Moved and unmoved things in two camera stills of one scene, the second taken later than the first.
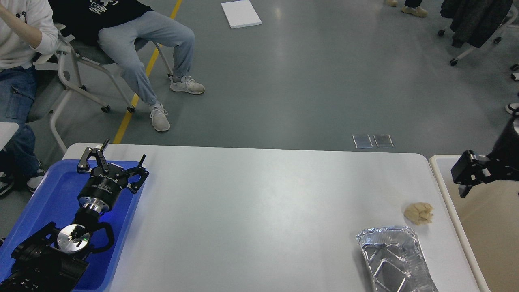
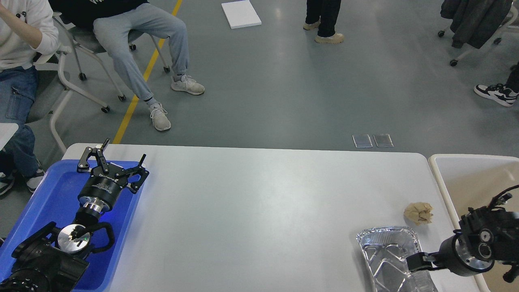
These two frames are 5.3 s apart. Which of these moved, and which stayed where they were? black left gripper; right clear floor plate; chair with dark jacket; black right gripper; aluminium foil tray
Moved: black right gripper
Stayed: black left gripper; chair with dark jacket; right clear floor plate; aluminium foil tray
